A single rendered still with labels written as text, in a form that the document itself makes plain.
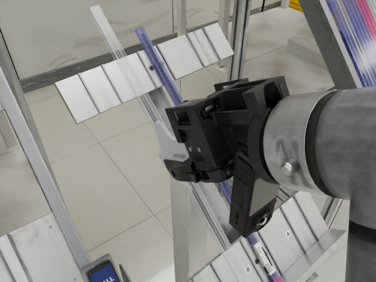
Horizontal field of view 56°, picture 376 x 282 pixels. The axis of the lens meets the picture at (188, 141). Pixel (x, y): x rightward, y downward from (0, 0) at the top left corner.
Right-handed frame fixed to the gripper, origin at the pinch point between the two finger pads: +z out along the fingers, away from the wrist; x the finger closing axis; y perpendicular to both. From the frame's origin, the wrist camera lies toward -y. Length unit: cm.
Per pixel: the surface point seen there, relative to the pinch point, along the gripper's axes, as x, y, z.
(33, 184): 12, -7, 60
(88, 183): -17, -33, 134
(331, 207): -57, -50, 27
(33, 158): 13.1, 4.5, 20.1
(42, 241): 17.7, -7.9, 19.5
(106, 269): 12.1, -15.2, 13.3
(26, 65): -30, 36, 207
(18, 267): 22.3, -9.5, 19.5
